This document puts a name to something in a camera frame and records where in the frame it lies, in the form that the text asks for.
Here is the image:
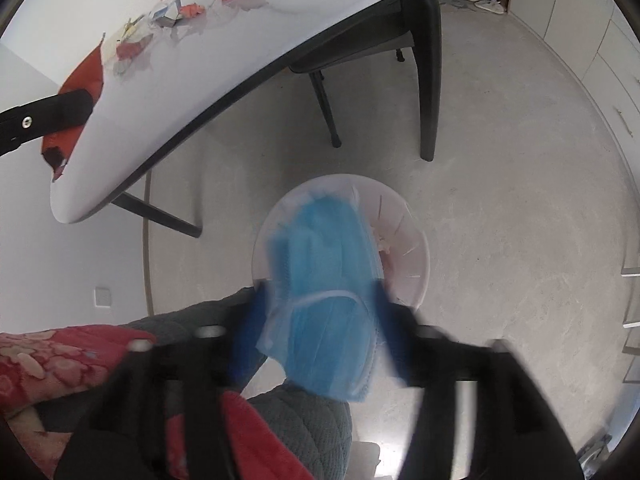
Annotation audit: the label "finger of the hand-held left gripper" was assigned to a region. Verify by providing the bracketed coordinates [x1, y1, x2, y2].
[0, 89, 96, 156]

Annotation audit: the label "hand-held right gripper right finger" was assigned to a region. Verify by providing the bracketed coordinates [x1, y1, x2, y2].
[370, 280, 586, 480]

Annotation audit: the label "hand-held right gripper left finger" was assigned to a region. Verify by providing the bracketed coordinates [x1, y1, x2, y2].
[55, 280, 273, 480]

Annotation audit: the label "red packet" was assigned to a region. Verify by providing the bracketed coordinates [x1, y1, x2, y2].
[40, 45, 106, 181]

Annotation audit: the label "blue face mask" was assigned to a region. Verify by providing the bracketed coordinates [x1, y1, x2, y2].
[255, 195, 388, 403]

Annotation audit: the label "translucent pink waste bin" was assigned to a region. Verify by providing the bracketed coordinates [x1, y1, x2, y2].
[251, 173, 432, 311]

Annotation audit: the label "red and tan wrapper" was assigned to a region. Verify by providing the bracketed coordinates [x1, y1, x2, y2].
[116, 40, 151, 61]

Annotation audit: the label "grey quilted trousers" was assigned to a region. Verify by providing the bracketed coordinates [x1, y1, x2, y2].
[120, 287, 353, 480]

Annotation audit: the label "dark table leg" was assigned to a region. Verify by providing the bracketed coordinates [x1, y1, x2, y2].
[400, 0, 443, 162]
[111, 192, 202, 239]

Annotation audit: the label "crumpled blue white carton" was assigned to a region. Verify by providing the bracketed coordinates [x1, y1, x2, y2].
[150, 0, 188, 28]

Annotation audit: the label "grey upholstered chair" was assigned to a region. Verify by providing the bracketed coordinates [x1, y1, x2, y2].
[289, 2, 426, 148]

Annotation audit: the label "white storage rack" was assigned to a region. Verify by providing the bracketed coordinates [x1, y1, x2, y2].
[620, 247, 640, 386]

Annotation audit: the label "grey drawer cabinet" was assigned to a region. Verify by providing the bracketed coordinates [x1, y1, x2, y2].
[542, 0, 640, 171]

